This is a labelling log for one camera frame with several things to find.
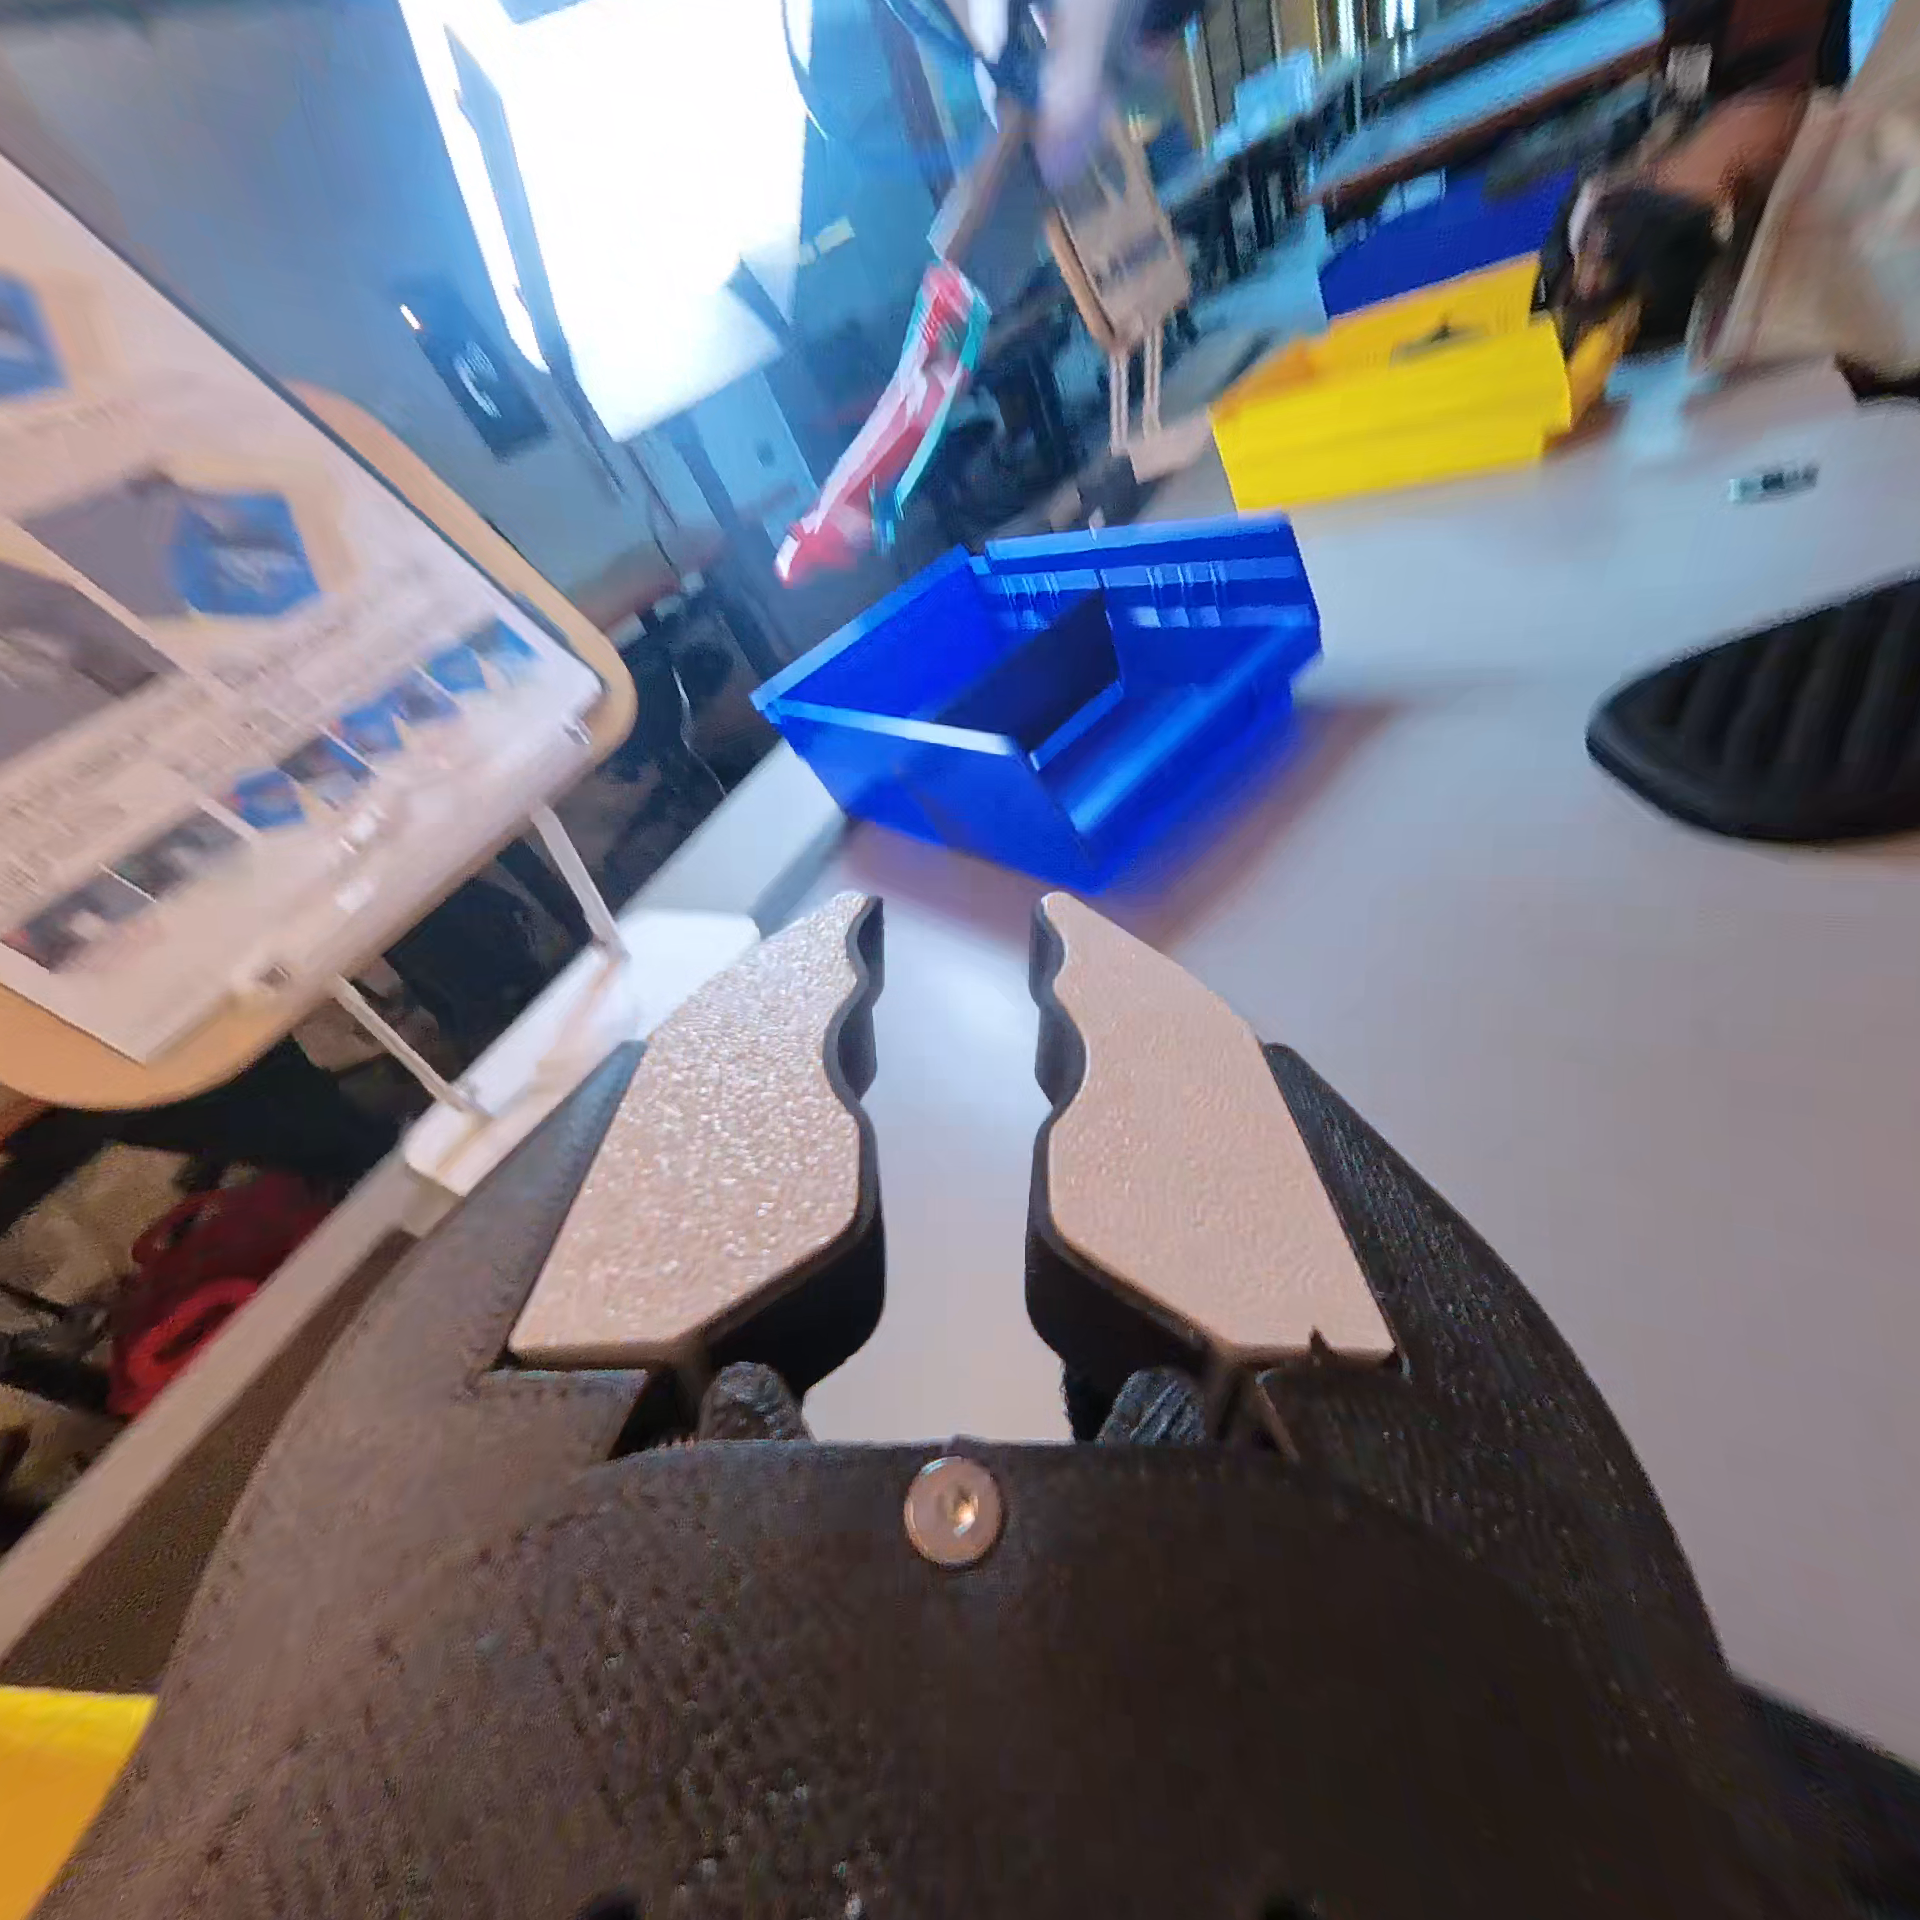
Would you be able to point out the printed sign on white stand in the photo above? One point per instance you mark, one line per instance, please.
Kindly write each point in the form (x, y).
(224, 645)

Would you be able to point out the wooden easel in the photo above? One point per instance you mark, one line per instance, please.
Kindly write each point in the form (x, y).
(1119, 255)

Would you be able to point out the black ribbed pad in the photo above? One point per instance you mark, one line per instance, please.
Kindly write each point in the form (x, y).
(1769, 721)

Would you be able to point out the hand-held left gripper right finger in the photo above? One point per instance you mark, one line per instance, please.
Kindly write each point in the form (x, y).
(1185, 1170)

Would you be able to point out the small dark connector piece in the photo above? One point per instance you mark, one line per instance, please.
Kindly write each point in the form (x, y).
(1769, 483)

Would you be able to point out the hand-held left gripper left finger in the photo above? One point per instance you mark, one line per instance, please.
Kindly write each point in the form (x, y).
(704, 1155)

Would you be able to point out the dark blue plastic bin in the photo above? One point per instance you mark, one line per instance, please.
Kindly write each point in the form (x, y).
(1424, 240)

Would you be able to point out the yellow plastic bin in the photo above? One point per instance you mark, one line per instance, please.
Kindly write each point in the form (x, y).
(1380, 420)
(53, 1785)

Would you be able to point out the red white teal packet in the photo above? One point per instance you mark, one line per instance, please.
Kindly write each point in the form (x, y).
(885, 434)

